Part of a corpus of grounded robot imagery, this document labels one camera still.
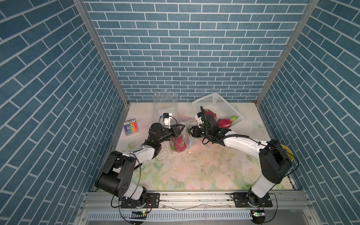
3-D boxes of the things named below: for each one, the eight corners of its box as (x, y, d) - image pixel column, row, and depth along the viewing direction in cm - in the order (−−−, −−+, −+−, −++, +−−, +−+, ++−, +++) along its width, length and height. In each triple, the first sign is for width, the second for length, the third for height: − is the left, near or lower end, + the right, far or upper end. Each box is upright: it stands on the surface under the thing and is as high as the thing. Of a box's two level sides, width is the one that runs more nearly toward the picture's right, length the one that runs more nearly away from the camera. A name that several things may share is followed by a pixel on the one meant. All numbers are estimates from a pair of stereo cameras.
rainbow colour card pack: (127, 137, 102) (125, 135, 100) (124, 123, 110) (123, 121, 108) (139, 132, 104) (138, 130, 103) (135, 119, 112) (135, 118, 110)
